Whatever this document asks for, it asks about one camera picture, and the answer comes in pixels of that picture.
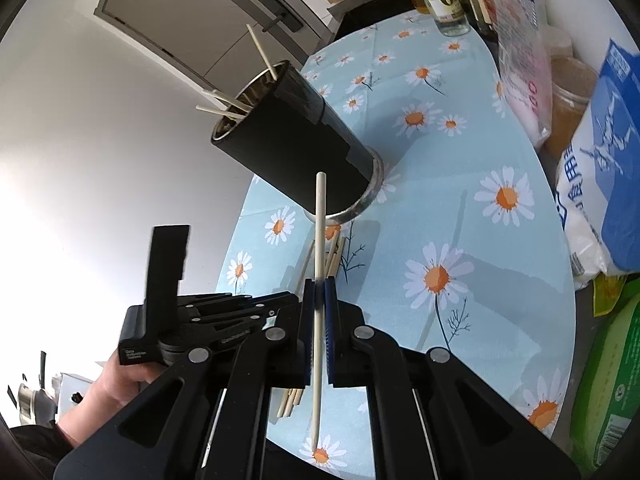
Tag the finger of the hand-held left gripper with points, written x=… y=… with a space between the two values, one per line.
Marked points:
x=235 y=300
x=240 y=317

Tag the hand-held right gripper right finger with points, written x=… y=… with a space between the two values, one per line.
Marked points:
x=330 y=332

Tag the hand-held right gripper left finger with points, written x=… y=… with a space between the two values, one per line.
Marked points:
x=310 y=332

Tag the pile of wooden chopsticks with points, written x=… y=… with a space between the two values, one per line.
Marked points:
x=331 y=260

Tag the pale wooden chopstick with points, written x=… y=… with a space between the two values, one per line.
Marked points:
x=319 y=240

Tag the black utensil holder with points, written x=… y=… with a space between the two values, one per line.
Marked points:
x=295 y=150

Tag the person's left forearm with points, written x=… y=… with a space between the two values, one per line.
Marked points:
x=77 y=420

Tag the person's left hand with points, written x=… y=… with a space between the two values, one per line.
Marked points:
x=120 y=382

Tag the blue daisy tablecloth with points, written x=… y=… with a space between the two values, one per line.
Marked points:
x=450 y=220

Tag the yellow packet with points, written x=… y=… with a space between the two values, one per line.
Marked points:
x=610 y=292

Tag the grey door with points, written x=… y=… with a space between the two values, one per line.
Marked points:
x=200 y=15

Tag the green bag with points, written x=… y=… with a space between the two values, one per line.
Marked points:
x=615 y=390

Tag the black sink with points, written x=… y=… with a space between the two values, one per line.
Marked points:
x=370 y=12

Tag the clear packet with pink print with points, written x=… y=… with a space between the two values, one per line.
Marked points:
x=525 y=70

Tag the blue and white bag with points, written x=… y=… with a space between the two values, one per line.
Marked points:
x=615 y=170

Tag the jar with brown contents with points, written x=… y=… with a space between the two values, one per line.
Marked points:
x=567 y=105

